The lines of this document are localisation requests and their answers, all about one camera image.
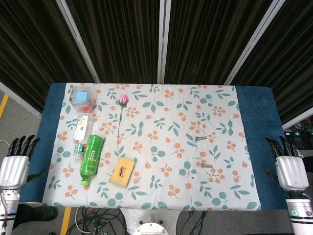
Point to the yellow sponge block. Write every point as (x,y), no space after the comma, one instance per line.
(128,176)

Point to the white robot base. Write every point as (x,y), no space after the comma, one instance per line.
(151,219)

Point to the clear plastic water bottle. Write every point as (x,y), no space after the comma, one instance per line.
(82,127)

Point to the black shoe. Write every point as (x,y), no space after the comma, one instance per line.
(36,213)

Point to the black pleated curtain panel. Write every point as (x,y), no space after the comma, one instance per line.
(31,49)
(207,39)
(288,61)
(122,39)

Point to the black electronics box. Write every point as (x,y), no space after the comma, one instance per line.
(298,140)

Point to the silver bolt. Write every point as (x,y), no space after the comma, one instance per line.
(201,138)
(207,166)

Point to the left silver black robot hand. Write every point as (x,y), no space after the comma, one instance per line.
(13,171)

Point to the clear plastic box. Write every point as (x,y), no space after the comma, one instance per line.
(94,96)

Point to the blue table cover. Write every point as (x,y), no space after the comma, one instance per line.
(259,122)

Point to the pink artificial rose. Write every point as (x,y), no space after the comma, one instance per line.
(123,100)

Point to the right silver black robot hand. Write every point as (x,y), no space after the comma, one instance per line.
(292,173)

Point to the aluminium screen post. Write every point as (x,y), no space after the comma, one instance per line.
(254,41)
(163,41)
(78,41)

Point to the aluminium screen base rail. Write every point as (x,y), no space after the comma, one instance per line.
(19,99)
(297,121)

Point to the green plastic bottle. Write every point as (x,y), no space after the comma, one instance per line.
(91,156)

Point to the floral print tablecloth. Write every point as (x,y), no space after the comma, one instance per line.
(159,122)

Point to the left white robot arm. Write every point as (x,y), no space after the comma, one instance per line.
(8,205)

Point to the red small items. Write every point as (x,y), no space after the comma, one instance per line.
(87,108)

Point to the light blue cube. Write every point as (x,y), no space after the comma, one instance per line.
(82,96)

